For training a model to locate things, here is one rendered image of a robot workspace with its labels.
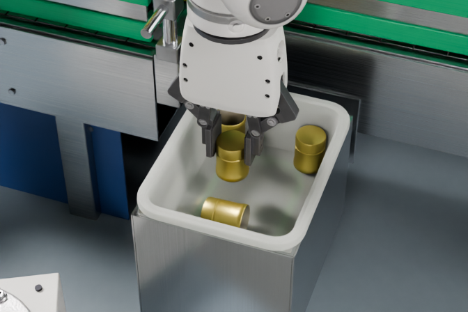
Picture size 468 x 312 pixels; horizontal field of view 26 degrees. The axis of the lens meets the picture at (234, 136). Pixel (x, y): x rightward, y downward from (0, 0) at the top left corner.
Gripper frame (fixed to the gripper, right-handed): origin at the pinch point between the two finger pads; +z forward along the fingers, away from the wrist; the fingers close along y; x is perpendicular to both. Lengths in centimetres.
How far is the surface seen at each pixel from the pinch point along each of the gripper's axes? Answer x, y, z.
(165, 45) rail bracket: -6.8, 9.7, -4.9
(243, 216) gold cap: 3.3, -2.2, 7.7
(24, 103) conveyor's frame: -8.0, 29.1, 9.1
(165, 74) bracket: -7.3, 10.1, -0.5
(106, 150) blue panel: -9.7, 19.6, 15.6
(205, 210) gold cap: 5.6, 1.2, 5.5
